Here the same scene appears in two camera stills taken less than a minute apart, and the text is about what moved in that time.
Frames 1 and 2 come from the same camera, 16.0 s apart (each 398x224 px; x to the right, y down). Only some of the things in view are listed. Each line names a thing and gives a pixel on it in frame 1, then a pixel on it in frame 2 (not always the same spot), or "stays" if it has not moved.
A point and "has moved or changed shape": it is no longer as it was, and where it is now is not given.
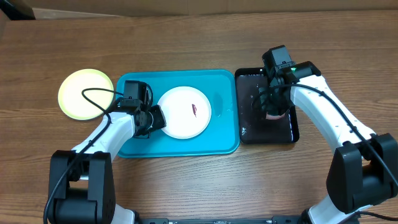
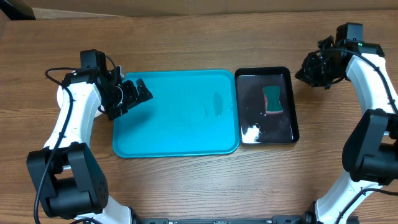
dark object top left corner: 17,10 stays
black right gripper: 274,104 → 314,71
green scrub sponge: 274,117 has moved or changed shape
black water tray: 255,127 stays
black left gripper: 160,121 → 128,85
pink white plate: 186,112 → 60,97
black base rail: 274,219 stays
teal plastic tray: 222,135 stays
